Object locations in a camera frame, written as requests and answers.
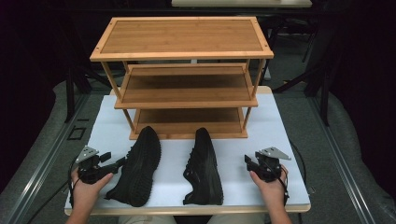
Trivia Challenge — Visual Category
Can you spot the black knit sneaker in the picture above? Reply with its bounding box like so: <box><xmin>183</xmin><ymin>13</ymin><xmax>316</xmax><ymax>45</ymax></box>
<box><xmin>182</xmin><ymin>127</ymin><xmax>225</xmax><ymax>206</ymax></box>

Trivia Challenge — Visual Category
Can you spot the small wooden table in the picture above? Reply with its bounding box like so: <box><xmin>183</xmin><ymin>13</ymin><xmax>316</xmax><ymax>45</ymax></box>
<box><xmin>64</xmin><ymin>86</ymin><xmax>313</xmax><ymax>217</ymax></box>

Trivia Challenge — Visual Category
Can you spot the person's left hand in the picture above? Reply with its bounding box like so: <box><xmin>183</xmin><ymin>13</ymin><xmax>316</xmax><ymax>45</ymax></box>
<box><xmin>70</xmin><ymin>169</ymin><xmax>114</xmax><ymax>215</ymax></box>

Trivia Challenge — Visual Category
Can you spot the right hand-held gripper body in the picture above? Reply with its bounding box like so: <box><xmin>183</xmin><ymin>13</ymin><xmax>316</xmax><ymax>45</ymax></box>
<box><xmin>253</xmin><ymin>146</ymin><xmax>292</xmax><ymax>184</ymax></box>

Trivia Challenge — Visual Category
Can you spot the black knit sneaker ribbed sole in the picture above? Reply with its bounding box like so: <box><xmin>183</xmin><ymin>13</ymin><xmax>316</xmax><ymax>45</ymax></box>
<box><xmin>105</xmin><ymin>125</ymin><xmax>163</xmax><ymax>208</ymax></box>

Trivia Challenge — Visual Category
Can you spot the person's right hand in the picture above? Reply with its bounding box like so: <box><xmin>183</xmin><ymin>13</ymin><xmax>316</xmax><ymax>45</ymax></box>
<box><xmin>249</xmin><ymin>164</ymin><xmax>290</xmax><ymax>208</ymax></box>

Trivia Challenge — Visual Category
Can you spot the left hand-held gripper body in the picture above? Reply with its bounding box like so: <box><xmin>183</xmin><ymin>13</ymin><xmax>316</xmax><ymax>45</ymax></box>
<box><xmin>75</xmin><ymin>146</ymin><xmax>110</xmax><ymax>186</ymax></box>

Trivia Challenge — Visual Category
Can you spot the three-tier wooden shoe rack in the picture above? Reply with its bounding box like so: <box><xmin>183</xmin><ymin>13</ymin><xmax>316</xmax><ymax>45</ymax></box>
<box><xmin>89</xmin><ymin>16</ymin><xmax>275</xmax><ymax>141</ymax></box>

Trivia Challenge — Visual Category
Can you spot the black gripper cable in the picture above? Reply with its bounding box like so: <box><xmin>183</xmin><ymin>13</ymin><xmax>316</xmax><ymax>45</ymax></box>
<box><xmin>26</xmin><ymin>157</ymin><xmax>80</xmax><ymax>224</ymax></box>
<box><xmin>279</xmin><ymin>140</ymin><xmax>308</xmax><ymax>208</ymax></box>

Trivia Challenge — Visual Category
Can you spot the black metal stand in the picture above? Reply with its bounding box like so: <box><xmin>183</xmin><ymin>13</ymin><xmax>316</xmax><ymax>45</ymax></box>
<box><xmin>63</xmin><ymin>60</ymin><xmax>77</xmax><ymax>124</ymax></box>

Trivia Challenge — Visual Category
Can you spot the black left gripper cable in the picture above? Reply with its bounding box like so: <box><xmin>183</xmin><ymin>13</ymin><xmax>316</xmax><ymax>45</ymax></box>
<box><xmin>26</xmin><ymin>157</ymin><xmax>80</xmax><ymax>224</ymax></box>

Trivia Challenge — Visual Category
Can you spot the black square floor frame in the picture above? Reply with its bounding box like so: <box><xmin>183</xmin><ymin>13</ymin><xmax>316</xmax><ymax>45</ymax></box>
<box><xmin>66</xmin><ymin>125</ymin><xmax>87</xmax><ymax>142</ymax></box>

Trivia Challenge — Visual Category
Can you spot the metal floor rail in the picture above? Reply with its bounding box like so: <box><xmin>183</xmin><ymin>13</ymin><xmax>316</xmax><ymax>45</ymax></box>
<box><xmin>307</xmin><ymin>95</ymin><xmax>379</xmax><ymax>224</ymax></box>
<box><xmin>4</xmin><ymin>92</ymin><xmax>92</xmax><ymax>224</ymax></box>

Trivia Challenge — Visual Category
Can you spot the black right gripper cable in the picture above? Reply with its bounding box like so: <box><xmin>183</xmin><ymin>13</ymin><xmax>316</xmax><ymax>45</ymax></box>
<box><xmin>279</xmin><ymin>140</ymin><xmax>308</xmax><ymax>208</ymax></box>

